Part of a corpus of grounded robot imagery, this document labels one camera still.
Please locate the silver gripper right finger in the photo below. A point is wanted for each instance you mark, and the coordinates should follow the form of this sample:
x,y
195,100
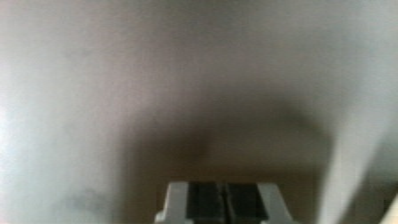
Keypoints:
x,y
256,206

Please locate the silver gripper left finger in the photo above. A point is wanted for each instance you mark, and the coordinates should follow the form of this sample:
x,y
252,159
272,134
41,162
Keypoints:
x,y
192,205

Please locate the white cabinet body box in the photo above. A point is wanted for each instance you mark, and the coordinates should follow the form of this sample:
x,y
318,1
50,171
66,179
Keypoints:
x,y
190,89

